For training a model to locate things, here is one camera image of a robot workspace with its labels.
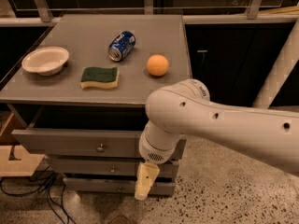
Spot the grey top drawer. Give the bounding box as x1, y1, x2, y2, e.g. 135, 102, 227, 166
12, 105, 148, 158

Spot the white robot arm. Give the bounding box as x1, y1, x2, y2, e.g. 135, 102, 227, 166
135, 79, 299, 201

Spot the grey middle drawer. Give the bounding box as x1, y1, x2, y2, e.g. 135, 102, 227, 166
46, 155, 180, 179

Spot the grey drawer cabinet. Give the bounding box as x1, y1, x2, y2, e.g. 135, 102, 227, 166
0, 14, 191, 193

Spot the orange ball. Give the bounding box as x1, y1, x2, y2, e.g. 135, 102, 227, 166
147, 55, 169, 77

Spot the green yellow sponge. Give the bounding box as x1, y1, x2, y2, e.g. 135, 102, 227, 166
80, 67, 120, 89

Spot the light wooden furniture piece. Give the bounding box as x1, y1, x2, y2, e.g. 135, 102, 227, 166
0, 113, 44, 177

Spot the blue soda can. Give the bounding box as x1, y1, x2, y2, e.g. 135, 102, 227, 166
108, 31, 135, 62

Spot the white bowl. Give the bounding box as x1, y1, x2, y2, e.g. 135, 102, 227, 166
21, 47, 69, 76

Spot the metal glass railing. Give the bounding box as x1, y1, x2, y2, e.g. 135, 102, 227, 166
0, 0, 299, 27

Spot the blue cable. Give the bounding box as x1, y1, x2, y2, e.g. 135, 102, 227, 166
0, 175, 78, 224

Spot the black cable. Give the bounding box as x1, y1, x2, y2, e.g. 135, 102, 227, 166
0, 166, 59, 194

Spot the white diagonal post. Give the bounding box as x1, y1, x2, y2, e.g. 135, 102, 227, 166
252, 20, 299, 109

